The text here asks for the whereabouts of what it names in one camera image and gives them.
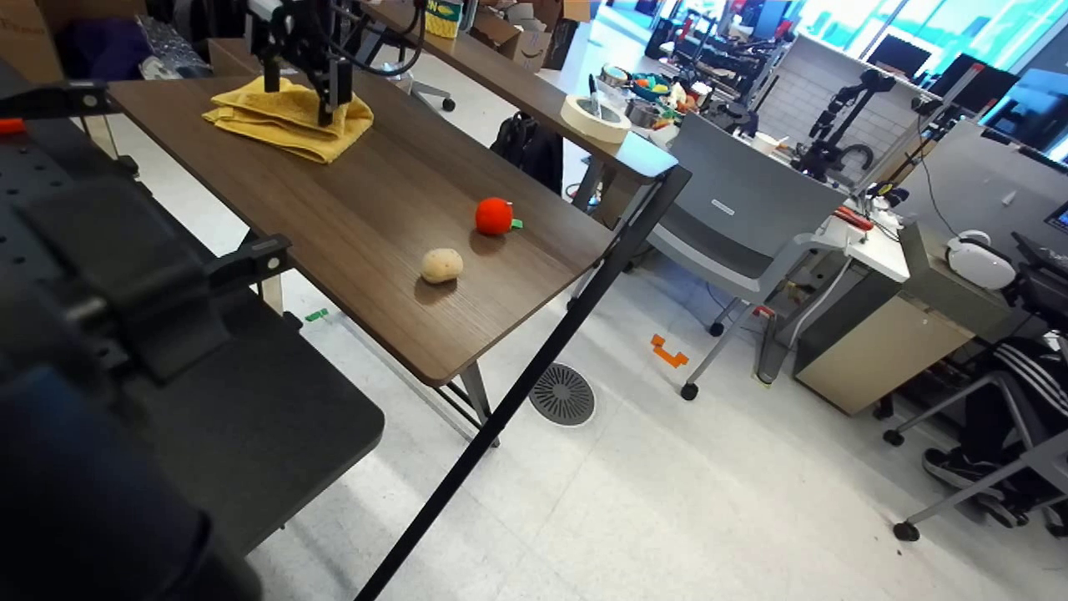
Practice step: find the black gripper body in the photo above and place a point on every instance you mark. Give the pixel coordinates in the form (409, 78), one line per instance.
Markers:
(310, 35)

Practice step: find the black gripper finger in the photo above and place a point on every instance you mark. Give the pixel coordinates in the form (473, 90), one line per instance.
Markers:
(272, 72)
(330, 101)

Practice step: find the yellow towel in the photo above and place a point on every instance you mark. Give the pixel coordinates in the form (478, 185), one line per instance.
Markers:
(288, 117)

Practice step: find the orange plush tomato toy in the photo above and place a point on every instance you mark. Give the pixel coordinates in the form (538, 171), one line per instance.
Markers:
(494, 219)

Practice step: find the beige plush potato toy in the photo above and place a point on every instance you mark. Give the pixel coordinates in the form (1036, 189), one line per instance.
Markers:
(441, 265)

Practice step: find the black backpack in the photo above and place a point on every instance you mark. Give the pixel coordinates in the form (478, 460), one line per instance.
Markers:
(537, 147)

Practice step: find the white bowl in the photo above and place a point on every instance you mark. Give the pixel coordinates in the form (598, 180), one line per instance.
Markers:
(597, 117)

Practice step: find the black tripod pole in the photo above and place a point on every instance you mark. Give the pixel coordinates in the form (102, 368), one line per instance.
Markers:
(578, 308)

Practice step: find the round floor drain cover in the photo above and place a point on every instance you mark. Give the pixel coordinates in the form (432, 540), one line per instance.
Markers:
(562, 395)

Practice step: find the tan cabinet box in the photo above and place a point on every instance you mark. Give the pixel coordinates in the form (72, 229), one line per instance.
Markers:
(879, 335)

